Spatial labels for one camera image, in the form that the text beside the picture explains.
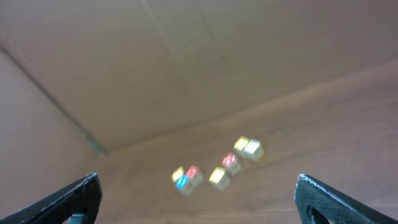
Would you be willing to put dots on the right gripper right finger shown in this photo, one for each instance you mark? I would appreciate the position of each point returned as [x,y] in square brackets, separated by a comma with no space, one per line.
[319,203]

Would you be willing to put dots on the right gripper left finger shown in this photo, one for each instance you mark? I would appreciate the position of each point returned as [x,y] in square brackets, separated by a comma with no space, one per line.
[79,202]

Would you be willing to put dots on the yellow block far left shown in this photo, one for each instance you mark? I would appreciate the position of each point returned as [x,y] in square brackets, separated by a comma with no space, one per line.
[177,174]

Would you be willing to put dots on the blue X block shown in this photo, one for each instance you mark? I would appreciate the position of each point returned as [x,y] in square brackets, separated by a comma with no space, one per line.
[184,185]

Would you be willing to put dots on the plain wooden block far right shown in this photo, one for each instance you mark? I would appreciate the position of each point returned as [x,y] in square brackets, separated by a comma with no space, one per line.
[253,150]

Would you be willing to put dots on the red M block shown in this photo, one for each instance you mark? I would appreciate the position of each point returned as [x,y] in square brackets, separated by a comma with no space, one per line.
[195,176]

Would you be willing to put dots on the cardboard sheet background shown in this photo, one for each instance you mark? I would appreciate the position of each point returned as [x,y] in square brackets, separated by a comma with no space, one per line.
[132,90]

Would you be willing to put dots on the yellow block far right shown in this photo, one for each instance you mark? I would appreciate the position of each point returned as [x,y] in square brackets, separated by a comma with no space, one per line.
[239,146]

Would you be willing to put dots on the red O block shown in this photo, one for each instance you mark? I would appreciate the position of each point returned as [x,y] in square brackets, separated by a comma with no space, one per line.
[231,163]

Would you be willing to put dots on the yellow C block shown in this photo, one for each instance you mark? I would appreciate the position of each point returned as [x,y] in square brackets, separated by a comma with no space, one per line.
[219,178]

